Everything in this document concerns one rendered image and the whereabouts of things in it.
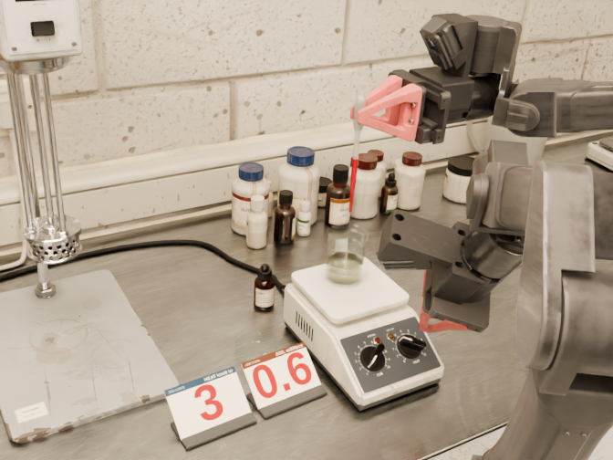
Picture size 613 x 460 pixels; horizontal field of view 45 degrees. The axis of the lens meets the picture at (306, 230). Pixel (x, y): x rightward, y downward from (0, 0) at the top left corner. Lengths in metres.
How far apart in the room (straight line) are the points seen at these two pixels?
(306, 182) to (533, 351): 0.85
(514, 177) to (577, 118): 0.34
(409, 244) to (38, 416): 0.46
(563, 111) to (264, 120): 0.59
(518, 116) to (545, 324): 0.54
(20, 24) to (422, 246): 0.44
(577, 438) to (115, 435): 0.54
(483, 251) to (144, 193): 0.68
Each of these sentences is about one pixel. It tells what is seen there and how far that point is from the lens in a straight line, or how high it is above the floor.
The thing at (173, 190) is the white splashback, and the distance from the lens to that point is 1.28.
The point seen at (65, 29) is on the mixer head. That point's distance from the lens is 0.78.
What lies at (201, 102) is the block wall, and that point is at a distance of 1.29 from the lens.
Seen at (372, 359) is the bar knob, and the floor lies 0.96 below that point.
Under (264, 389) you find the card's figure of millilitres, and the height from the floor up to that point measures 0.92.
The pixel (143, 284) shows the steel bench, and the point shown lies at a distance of 1.14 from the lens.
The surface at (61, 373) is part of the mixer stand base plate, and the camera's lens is 0.97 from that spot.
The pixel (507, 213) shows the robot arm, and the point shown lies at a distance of 0.64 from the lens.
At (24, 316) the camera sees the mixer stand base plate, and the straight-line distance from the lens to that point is 1.08.
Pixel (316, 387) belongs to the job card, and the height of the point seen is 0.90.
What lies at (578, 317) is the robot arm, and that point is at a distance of 0.44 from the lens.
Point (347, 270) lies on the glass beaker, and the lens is 0.96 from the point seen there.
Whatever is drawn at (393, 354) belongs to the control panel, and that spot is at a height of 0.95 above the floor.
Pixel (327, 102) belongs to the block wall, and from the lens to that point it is 1.41.
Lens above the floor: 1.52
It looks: 29 degrees down
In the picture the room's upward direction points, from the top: 4 degrees clockwise
